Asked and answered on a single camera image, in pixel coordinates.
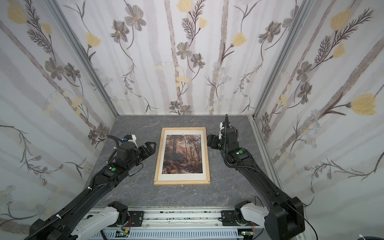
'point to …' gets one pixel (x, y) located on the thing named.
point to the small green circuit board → (121, 233)
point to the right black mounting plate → (228, 218)
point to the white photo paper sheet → (183, 154)
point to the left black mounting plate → (136, 218)
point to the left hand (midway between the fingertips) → (150, 143)
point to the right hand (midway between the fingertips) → (211, 134)
